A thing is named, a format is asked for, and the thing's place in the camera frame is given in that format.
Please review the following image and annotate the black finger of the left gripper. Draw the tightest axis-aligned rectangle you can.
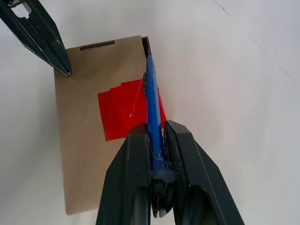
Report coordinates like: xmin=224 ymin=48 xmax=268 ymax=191
xmin=23 ymin=0 xmax=72 ymax=75
xmin=0 ymin=0 xmax=68 ymax=74

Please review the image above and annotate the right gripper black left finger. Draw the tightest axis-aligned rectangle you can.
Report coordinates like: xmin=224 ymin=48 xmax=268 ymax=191
xmin=95 ymin=123 xmax=153 ymax=225

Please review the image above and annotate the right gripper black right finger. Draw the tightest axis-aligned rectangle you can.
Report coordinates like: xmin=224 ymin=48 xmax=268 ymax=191
xmin=163 ymin=120 xmax=246 ymax=225

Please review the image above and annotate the blue plastic tool handle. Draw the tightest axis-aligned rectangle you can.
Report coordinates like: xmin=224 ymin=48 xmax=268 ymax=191
xmin=142 ymin=55 xmax=175 ymax=218

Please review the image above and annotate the brown cardboard box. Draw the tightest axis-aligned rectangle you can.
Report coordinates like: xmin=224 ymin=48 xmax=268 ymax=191
xmin=53 ymin=35 xmax=152 ymax=216

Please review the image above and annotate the red sealing tape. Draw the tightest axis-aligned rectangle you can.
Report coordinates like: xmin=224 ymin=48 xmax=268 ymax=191
xmin=97 ymin=79 xmax=168 ymax=142

